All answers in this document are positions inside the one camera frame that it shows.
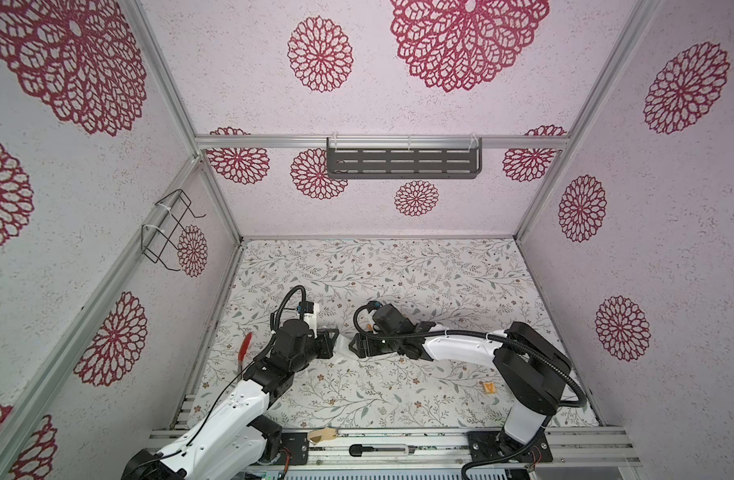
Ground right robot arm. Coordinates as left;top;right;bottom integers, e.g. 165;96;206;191
349;301;587;446

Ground red kitchen tongs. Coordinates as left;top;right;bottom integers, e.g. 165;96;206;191
237;332;253;374

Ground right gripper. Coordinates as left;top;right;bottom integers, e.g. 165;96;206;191
345;329;402;357

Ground white remote control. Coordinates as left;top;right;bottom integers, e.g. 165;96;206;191
333;334;359;361

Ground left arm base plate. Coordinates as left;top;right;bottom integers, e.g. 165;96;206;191
263;431;310;466

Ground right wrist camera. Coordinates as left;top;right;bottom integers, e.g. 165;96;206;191
366;300;384;315

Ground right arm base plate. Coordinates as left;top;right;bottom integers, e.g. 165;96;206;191
466;430;553;464

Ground black wire wall rack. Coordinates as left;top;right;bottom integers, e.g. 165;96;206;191
139;189;207;276

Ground black handled tool on rail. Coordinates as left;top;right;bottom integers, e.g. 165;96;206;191
348;444;417;457

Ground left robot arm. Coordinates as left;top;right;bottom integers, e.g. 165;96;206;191
122;319;339;479

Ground grey slotted wall shelf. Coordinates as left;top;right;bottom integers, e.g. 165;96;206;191
325;138;483;180

